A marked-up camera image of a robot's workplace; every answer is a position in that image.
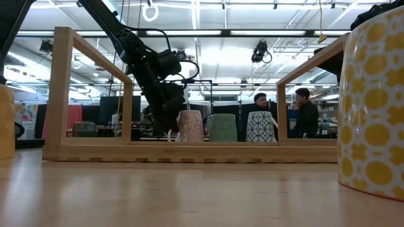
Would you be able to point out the colourful poster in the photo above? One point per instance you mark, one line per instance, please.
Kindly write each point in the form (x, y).
(28, 115)

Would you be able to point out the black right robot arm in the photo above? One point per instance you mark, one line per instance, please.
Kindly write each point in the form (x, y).
(369, 15)

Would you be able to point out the grey storage bin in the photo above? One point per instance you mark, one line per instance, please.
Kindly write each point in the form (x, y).
(84, 129)

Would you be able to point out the red curtain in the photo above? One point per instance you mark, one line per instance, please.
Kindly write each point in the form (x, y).
(75, 115)

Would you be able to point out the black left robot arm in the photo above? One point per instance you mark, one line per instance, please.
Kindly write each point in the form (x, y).
(126, 41)

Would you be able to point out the blue lattice patterned mug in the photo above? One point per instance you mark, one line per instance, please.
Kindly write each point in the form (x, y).
(260, 126)

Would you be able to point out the plain yellow mug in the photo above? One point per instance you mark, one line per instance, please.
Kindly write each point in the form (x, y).
(6, 126)

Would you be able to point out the plain green mug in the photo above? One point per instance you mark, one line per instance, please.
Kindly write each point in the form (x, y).
(223, 127)

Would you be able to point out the red leaf patterned mug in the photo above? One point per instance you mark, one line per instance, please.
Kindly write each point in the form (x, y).
(191, 126)

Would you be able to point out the yellow dot patterned mug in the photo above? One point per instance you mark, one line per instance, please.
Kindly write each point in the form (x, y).
(370, 104)

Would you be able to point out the person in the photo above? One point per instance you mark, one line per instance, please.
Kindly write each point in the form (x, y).
(306, 116)
(262, 102)

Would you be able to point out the round black ceiling camera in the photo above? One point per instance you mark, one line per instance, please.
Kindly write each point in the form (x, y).
(180, 54)

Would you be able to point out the black monitor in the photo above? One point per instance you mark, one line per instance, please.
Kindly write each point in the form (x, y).
(110, 108)

